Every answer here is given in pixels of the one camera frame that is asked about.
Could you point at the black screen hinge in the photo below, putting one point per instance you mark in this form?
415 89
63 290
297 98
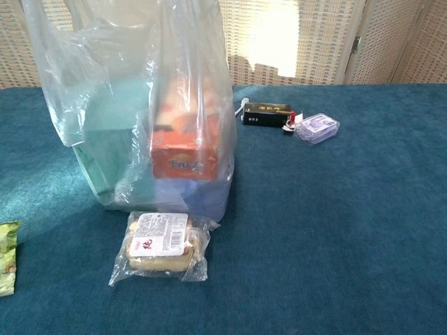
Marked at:
355 44

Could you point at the woven folding screen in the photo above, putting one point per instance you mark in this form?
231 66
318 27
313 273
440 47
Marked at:
324 42

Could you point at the black box gold print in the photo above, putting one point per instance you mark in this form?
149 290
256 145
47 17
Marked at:
265 115

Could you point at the clear purple plastic case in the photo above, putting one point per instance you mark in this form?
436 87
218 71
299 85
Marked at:
317 127

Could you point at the teal tablecloth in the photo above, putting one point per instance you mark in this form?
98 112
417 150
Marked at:
314 227

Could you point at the wrapped sandwich bread pack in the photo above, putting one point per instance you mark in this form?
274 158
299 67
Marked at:
160 244

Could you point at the green cardboard box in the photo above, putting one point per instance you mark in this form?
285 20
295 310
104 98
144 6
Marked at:
104 157

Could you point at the translucent plastic shopping bag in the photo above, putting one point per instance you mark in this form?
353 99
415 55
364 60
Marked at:
115 70

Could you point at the red white small sachet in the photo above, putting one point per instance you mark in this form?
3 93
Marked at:
292 120

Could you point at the orange cardboard box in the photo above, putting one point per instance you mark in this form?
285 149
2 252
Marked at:
181 164

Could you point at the green snack packet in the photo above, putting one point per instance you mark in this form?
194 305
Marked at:
7 258

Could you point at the blue soft pack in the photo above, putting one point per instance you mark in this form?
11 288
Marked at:
204 199

